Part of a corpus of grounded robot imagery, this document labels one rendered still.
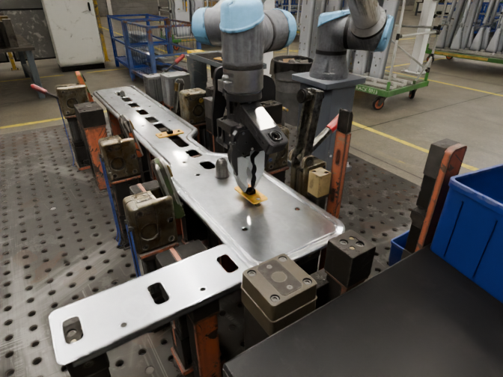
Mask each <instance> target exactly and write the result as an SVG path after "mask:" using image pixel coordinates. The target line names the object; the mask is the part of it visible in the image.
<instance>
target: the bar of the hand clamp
mask: <svg viewBox="0 0 503 377"><path fill-rule="evenodd" d="M296 98H297V101H298V102H299V103H303V104H302V111H301V115H300V120H299V127H298V132H297V136H296V143H295V147H294V151H293V159H292V164H300V166H299V168H301V169H302V160H303V158H304V157H305V156H308V155H311V151H312V147H313V144H314V137H315V133H316V130H317V123H318V120H319V116H320V109H321V105H322V101H323V98H324V91H322V90H318V89H316V88H306V89H300V90H299V91H298V93H297V95H296ZM301 152H302V158H301V162H299V161H298V159H297V156H298V155H299V154H300V153H301Z"/></svg>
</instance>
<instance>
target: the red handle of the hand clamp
mask: <svg viewBox="0 0 503 377"><path fill-rule="evenodd" d="M337 125H338V115H337V116H336V117H335V118H334V119H333V120H332V121H331V122H330V123H329V124H328V125H327V126H326V128H325V129H324V130H323V131H322V132H321V133H320V134H319V135H318V136H317V137H316V138H315V139H314V144H313V147H312V151H311V153H313V152H314V151H315V150H316V149H317V148H318V147H319V146H320V145H321V144H322V143H323V142H324V141H325V140H326V139H327V138H328V137H329V136H330V135H331V134H332V133H333V132H334V131H335V130H336V129H337ZM301 158H302V152H301V153H300V154H299V155H298V156H297V159H298V161H299V162H301Z"/></svg>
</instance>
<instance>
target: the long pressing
mask: <svg viewBox="0 0 503 377"><path fill-rule="evenodd" d="M120 91H124V92H125V97H121V96H118V95H117V94H116V93H120ZM93 95H94V96H95V97H96V98H97V99H98V100H99V101H100V102H101V103H102V104H103V105H104V106H105V107H106V108H107V109H108V110H109V111H110V112H111V113H112V114H113V115H114V116H115V117H116V118H117V119H118V118H119V116H120V115H122V114H125V115H126V116H127V117H128V118H129V119H130V120H131V122H132V124H133V126H134V130H133V131H134V133H135V136H136V138H137V140H138V141H139V142H140V143H141V144H142V145H143V146H144V147H145V148H146V149H147V150H148V151H149V152H150V153H151V154H152V155H153V157H154V158H158V157H160V156H161V157H162V159H163V160H164V162H166V163H167V164H168V166H169V168H170V169H171V172H172V174H173V177H172V181H173V184H174V187H175V189H176V191H177V194H178V196H179V197H180V198H181V199H182V200H183V201H184V203H185V204H186V205H187V206H188V207H189V208H190V209H191V210H192V211H193V212H194V213H195V214H196V215H197V216H198V217H199V218H200V220H201V221H202V222H203V223H204V224H205V225H206V226H207V227H208V229H209V230H210V231H211V232H212V233H213V234H214V235H215V236H216V238H217V239H218V240H219V241H220V242H221V243H222V244H226V245H228V246H229V247H230V248H231V249H232V250H233V251H234V252H235V253H236V254H237V255H238V257H239V258H240V259H241V260H242V261H243V262H244V263H245V264H246V265H247V266H248V267H249V268H251V267H253V266H256V265H257V264H260V263H262V262H264V261H266V260H269V259H271V258H273V257H276V256H278V255H279V254H286V255H287V256H288V257H289V258H291V260H292V261H294V262H297V261H299V260H301V259H303V258H305V257H307V256H310V255H312V254H314V253H316V252H318V251H320V250H322V249H324V248H327V243H328V240H329V239H331V238H333V237H336V236H338V235H340V234H342V233H344V232H345V226H344V224H343V223H342V221H340V220H339V219H338V218H336V217H335V216H333V215H332V214H330V213H328V212H327V211H326V210H324V209H322V208H321V207H319V206H318V205H317V204H315V203H313V202H312V201H310V200H309V199H308V198H306V197H304V196H303V195H301V194H300V193H299V192H297V191H295V190H294V189H292V188H291V187H290V186H288V185H286V184H284V183H283V182H282V181H280V180H278V179H277V178H275V177H274V176H273V175H271V174H269V173H268V172H266V171H263V174H262V176H261V178H260V180H259V182H258V184H257V186H256V187H255V188H256V189H257V190H258V191H259V192H260V193H262V194H264V195H265V196H266V197H268V200H265V201H263V202H260V206H255V204H253V203H251V202H250V201H248V200H247V199H246V198H244V197H243V196H242V195H241V194H240V193H239V192H237V191H236V190H235V189H234V187H236V186H238V185H237V182H236V180H235V177H234V176H233V175H232V174H231V172H230V171H228V176H229V177H228V178H226V179H222V180H221V179H217V178H216V168H212V169H205V168H204V167H203V166H201V165H200V164H201V163H203V162H211V163H212V164H213V165H216V160H217V159H218V158H221V157H222V158H224V159H226V160H227V162H229V161H228V154H227V153H215V152H211V151H209V150H208V149H206V148H205V147H203V146H202V145H201V144H199V143H198V142H197V141H196V140H194V138H195V137H196V136H197V135H198V129H197V128H196V127H194V126H193V125H192V124H190V123H188V122H187V121H185V120H184V119H183V118H181V117H179V116H178V115H176V114H175V113H174V112H172V111H171V110H169V109H168V108H166V107H165V106H163V105H162V104H160V103H159V102H157V101H156V100H154V99H153V98H151V97H150V96H148V95H147V94H145V93H144V92H142V91H140V90H139V89H138V88H137V87H135V86H133V85H129V86H126V87H120V88H109V89H104V90H98V91H94V92H93ZM122 98H129V99H131V100H132V101H129V102H124V101H123V100H122ZM133 103H135V104H136V105H138V106H139V107H138V108H132V107H131V106H130V105H129V104H133ZM139 110H145V111H146V112H147V113H148V114H143V115H141V114H139V113H138V112H137V111H139ZM147 117H153V118H155V119H156V120H157V121H159V122H155V123H150V122H149V121H148V120H146V119H145V118H147ZM156 124H162V125H163V126H165V127H166V128H167V129H172V130H175V129H181V130H182V131H184V133H183V134H179V135H172V136H177V137H178V138H180V139H181V140H182V141H184V142H185V143H187V144H188V146H187V147H178V146H177V145H176V144H175V143H174V142H173V141H172V140H170V139H169V137H172V136H168V137H165V138H158V137H157V136H156V133H161V132H160V131H159V130H158V129H157V128H156V127H155V126H154V125H156ZM191 150H195V151H196V152H198V153H199V154H201V156H199V157H195V158H192V157H191V156H190V155H188V154H187V153H186V152H188V151H191ZM183 162H185V163H183ZM197 174H200V175H199V176H196V175H197ZM295 208H299V210H295ZM243 228H246V229H247V230H246V231H244V230H243Z"/></svg>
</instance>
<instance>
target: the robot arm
mask: <svg viewBox="0 0 503 377"><path fill-rule="evenodd" d="M265 1H266V0H219V1H218V2H217V3H216V4H215V5H214V6H213V7H202V8H199V9H197V10H196V11H195V12H194V14H193V17H192V33H193V35H194V37H195V39H196V40H197V41H198V42H199V43H202V44H205V45H210V46H221V47H222V67H223V76H222V80H223V81H224V88H223V89H222V96H225V99H226V103H227V115H224V117H222V118H218V119H216V122H217V134H218V142H219V143H220V144H221V145H223V147H225V148H226V149H229V150H228V161H229V162H228V170H229V171H230V172H231V174H232V175H233V176H234V177H235V180H236V182H237V185H238V186H239V187H240V189H241V190H242V191H243V192H246V190H247V189H248V187H249V185H248V183H247V179H248V175H247V173H246V170H247V168H249V169H250V170H251V173H252V179H251V187H252V188H254V189H255V187H256V186H257V184H258V182H259V180H260V178H261V176H262V174H263V171H264V168H265V167H266V164H267V161H268V158H269V155H270V154H272V153H277V152H280V151H282V150H284V148H285V147H286V145H287V143H288V141H289V140H288V139H287V137H286V136H285V134H284V133H283V132H282V131H281V130H280V128H279V127H278V126H277V124H276V123H275V121H274V120H273V119H272V118H271V117H270V116H269V114H268V113H267V111H266V110H265V108H264V107H263V106H262V105H261V104H260V102H259V101H258V100H259V99H261V98H262V89H263V54H264V53H267V52H272V51H278V50H282V49H283V48H284V47H287V46H289V45H290V44H291V43H292V42H293V40H294V39H295V36H296V31H297V27H296V20H295V19H294V17H293V15H292V14H291V13H290V12H288V11H287V10H281V9H279V8H275V9H272V10H264V9H263V3H264V2H265ZM347 5H348V8H349V10H339V11H332V12H326V13H322V14H320V16H319V21H318V26H317V44H316V53H315V57H314V60H313V63H312V65H311V68H310V70H309V76H310V77H311V78H314V79H321V80H343V79H347V78H348V75H349V70H348V69H347V50H348V49H354V50H363V51H372V52H383V51H384V50H385V49H386V47H387V45H388V42H389V39H390V36H391V32H392V28H393V24H394V17H393V16H390V15H386V14H385V11H384V10H383V8H382V7H380V6H379V3H378V0H347ZM225 119H227V120H225ZM219 127H221V128H222V139H221V138H220V137H219ZM247 152H250V156H247V157H243V155H244V156H245V155H246V154H247ZM242 154H243V155H242Z"/></svg>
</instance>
